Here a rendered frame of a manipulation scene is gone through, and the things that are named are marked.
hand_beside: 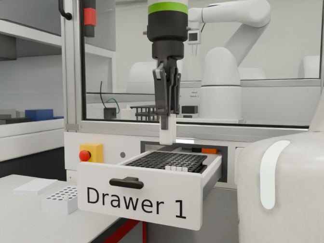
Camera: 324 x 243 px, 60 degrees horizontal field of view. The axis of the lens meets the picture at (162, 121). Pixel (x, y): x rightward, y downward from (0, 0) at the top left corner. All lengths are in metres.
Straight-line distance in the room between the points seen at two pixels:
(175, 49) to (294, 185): 0.43
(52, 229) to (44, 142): 0.83
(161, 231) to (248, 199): 0.72
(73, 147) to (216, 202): 0.56
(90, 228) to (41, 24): 1.09
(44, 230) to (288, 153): 0.61
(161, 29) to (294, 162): 0.43
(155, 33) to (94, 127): 0.52
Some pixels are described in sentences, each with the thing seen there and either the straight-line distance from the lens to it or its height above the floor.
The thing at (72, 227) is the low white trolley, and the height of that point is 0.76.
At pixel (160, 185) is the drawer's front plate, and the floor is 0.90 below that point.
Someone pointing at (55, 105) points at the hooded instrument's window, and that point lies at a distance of 1.62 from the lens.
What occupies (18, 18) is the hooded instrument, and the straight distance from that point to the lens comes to 1.48.
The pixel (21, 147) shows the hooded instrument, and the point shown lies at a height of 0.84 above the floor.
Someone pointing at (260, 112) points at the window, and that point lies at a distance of 0.87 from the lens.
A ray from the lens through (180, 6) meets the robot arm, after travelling 0.65.
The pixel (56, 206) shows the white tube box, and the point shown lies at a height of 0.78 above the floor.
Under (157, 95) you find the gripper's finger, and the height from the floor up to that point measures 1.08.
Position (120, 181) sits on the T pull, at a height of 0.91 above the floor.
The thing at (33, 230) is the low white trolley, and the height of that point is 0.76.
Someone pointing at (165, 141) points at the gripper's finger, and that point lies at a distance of 0.66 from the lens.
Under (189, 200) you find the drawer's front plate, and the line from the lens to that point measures 0.57.
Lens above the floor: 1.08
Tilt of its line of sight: 5 degrees down
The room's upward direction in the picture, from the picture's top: straight up
